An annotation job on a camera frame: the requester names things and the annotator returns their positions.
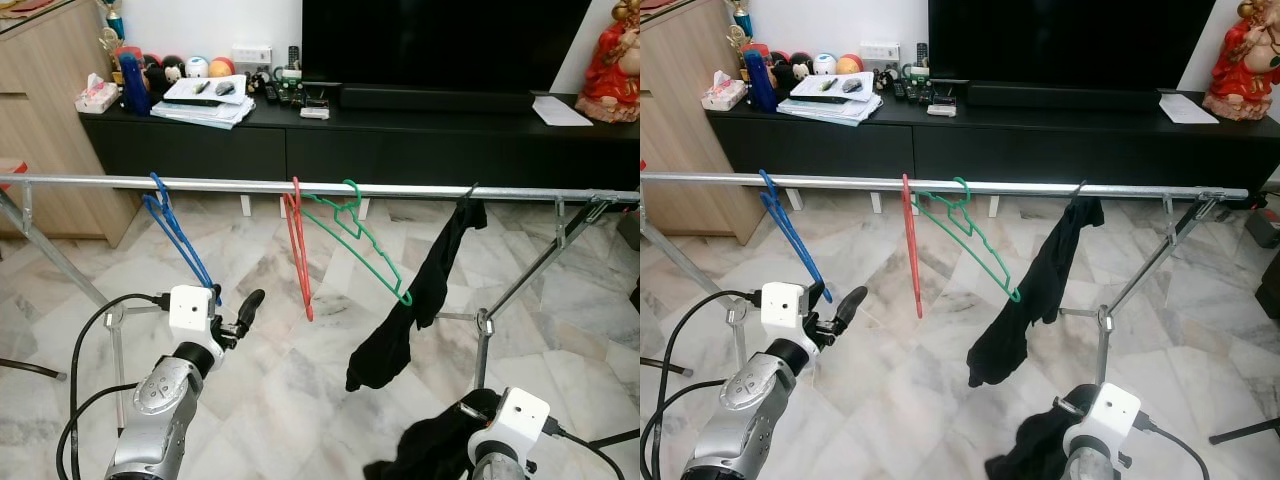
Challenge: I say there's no red plastic hanger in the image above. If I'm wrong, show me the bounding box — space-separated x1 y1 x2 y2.
900 173 924 319
283 177 316 323

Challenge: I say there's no gold blue trophy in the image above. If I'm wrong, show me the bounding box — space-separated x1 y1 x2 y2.
728 0 756 51
97 0 126 56

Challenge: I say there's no white paper sheet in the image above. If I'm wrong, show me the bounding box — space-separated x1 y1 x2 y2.
533 95 596 128
1160 93 1221 126

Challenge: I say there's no red Buddha statue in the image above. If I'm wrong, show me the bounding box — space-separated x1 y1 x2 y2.
1203 0 1280 122
575 0 641 124

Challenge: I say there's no black polo shirt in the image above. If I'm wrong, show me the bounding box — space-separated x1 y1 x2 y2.
985 385 1101 480
362 388 501 480

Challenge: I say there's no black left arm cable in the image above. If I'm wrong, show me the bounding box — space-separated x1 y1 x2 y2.
55 292 171 480
640 288 766 480

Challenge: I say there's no blue toy figure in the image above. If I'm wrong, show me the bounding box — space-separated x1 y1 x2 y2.
742 48 779 114
118 50 153 118

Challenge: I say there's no blue plastic hanger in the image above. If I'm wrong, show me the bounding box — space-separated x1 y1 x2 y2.
757 168 834 304
142 172 223 306

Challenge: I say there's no black television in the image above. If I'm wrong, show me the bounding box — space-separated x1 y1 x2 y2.
927 0 1218 93
300 0 593 94

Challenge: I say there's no silver metal clothes rack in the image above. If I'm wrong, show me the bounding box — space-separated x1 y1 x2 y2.
640 170 1251 391
0 172 641 433

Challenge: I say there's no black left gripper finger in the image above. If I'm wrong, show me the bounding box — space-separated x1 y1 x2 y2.
836 285 869 327
235 289 267 331

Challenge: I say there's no pink white tissue box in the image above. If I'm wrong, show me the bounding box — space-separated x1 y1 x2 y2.
75 73 121 114
700 72 748 111

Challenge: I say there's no black printed shirt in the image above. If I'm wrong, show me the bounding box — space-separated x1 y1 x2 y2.
966 190 1106 389
345 190 489 393

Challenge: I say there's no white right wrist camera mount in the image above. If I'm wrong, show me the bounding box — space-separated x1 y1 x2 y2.
1063 382 1143 466
468 388 551 471

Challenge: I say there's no black soundbar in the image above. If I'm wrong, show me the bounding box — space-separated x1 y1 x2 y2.
340 85 536 113
965 83 1161 110

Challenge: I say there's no green plastic hanger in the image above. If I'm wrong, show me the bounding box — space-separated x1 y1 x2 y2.
300 179 413 307
912 177 1023 303

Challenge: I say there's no black TV console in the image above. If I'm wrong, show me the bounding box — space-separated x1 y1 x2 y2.
705 93 1280 219
80 95 641 221

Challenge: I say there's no white paper stack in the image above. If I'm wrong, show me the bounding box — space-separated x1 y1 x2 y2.
150 75 256 131
775 73 883 127

